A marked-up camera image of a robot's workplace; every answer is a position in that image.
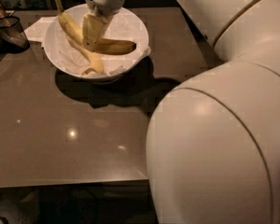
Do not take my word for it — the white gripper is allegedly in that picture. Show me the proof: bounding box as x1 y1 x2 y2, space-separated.
82 0 125 52

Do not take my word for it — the white bowl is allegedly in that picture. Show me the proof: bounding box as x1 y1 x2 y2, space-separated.
43 8 150 84

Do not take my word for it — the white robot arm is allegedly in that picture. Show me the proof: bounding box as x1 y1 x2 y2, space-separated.
147 0 280 224

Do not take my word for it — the yellow banana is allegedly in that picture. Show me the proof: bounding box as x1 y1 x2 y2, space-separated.
55 0 136 55
66 36 104 75

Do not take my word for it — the dark mesh basket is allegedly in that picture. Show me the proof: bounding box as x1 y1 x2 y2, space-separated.
0 16 30 53

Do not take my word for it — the white paper liner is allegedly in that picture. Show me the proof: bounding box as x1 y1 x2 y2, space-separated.
55 9 150 79

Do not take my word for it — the white paper sheet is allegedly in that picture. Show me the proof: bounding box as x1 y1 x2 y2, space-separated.
24 17 54 42

